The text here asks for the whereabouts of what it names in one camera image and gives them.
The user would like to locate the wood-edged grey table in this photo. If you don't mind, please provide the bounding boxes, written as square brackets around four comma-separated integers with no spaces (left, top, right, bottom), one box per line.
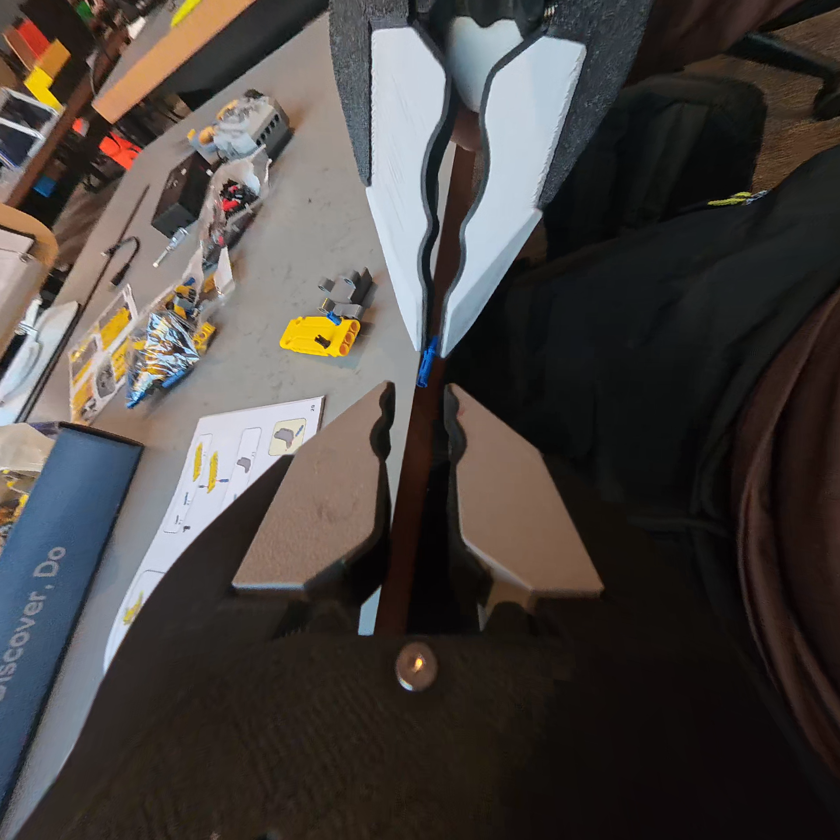
[92,0,330,126]

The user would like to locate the black USB cable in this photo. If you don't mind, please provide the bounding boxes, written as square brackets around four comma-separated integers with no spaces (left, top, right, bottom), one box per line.
[100,235,142,288]

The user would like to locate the white instruction booklet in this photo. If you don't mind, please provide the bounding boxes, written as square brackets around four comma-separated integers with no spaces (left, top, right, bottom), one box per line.
[104,395,326,675]

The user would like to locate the small black box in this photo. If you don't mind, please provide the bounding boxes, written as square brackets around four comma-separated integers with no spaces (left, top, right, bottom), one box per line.
[151,151,222,239]

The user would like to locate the yellow box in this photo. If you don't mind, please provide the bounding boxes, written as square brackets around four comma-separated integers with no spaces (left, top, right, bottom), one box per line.
[21,38,73,110]

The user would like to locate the grey desk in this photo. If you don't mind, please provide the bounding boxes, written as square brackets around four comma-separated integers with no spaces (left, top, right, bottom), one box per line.
[0,10,475,840]

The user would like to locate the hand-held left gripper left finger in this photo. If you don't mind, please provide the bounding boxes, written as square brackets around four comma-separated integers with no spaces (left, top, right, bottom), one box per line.
[231,381,396,598]

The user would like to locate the orange plastic object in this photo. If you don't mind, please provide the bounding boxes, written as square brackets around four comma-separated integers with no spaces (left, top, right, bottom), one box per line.
[97,130,143,166]

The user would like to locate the clear acrylic case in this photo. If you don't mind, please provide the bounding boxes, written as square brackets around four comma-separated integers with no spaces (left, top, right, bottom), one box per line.
[0,87,59,166]

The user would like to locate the bag of red black parts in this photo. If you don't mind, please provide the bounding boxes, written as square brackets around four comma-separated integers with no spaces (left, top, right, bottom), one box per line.
[197,156,273,265]

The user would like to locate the black backpack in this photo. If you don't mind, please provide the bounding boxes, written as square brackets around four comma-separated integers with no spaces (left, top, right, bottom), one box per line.
[543,73,769,260]

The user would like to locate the grey control hub block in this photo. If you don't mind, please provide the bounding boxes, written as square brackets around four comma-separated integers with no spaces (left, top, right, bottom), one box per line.
[210,92,294,163]

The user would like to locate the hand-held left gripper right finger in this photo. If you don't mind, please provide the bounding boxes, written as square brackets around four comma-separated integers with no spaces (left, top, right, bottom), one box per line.
[443,384,605,611]

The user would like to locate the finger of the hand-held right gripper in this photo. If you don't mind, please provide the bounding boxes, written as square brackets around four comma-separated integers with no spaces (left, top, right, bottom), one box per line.
[364,21,455,353]
[438,28,588,360]

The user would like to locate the black office chair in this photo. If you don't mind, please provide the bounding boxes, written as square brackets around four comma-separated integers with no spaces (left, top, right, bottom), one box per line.
[722,13,840,122]

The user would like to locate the yellow grey sticker sheet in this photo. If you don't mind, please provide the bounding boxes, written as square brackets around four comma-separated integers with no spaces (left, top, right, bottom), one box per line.
[67,283,140,427]

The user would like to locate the yellow beam panel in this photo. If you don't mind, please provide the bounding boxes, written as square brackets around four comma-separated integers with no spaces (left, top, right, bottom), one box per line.
[279,315,362,359]

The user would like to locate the small clear-handled screwdriver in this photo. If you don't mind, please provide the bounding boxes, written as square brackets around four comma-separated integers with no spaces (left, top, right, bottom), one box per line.
[152,226,193,269]

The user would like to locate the large clear bag yellow parts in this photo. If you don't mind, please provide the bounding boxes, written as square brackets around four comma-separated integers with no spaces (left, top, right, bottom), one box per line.
[0,422,55,547]

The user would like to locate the white stand base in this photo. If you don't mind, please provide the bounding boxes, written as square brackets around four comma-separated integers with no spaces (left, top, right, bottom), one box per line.
[0,301,84,409]

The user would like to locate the person's right forearm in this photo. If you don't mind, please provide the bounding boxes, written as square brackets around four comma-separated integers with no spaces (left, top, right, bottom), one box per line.
[623,0,811,86]

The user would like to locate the blue cardboard kit box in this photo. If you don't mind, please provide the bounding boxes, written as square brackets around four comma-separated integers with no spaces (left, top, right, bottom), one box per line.
[0,422,145,803]

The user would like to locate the person's legs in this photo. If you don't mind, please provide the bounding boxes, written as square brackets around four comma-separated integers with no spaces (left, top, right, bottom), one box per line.
[449,144,840,539]

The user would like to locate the bag of yellow blue parts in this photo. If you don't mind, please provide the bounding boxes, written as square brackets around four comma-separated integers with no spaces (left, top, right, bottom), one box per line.
[125,249,237,409]

